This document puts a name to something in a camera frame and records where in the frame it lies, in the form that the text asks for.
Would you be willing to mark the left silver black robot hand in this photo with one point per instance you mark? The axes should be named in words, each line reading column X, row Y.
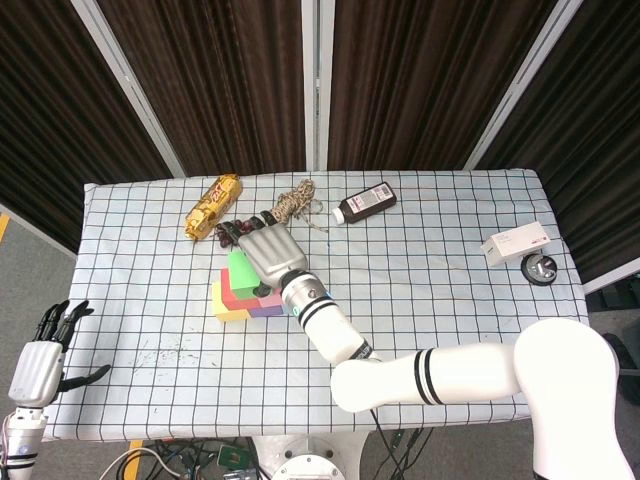
column 37, row 370

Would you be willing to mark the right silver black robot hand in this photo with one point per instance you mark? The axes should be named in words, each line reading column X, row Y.
column 272, row 252

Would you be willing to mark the green foam cube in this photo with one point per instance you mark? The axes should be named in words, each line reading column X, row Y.
column 242, row 272

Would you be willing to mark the pink foam cube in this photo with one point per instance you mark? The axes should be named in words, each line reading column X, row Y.
column 272, row 300

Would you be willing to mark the red foam cube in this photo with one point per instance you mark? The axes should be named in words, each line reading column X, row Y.
column 235, row 295

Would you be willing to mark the purple foam cube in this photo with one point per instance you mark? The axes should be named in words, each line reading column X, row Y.
column 270, row 312

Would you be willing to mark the yellow foam cube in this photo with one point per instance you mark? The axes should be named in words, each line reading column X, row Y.
column 230, row 312

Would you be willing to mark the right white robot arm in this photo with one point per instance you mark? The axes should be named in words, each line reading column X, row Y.
column 450, row 370

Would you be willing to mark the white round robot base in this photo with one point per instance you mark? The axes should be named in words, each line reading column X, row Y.
column 310, row 460

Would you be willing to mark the dark red grape bunch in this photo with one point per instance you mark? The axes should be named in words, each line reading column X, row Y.
column 225, row 235

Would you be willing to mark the gold snack packet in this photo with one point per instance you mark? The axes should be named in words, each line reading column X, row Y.
column 212, row 207

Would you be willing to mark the brown bottle white cap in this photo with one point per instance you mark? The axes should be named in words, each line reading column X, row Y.
column 367, row 202

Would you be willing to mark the dark brown curtain panel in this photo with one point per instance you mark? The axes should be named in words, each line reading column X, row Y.
column 50, row 125
column 600, row 125
column 425, row 75
column 225, row 75

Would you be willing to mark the green circuit board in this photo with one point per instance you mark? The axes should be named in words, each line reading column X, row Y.
column 231, row 456

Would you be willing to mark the white carton box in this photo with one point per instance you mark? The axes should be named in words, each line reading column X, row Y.
column 515, row 245

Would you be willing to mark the white partition frame post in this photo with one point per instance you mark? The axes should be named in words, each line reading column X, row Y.
column 317, row 75
column 523, row 82
column 127, row 82

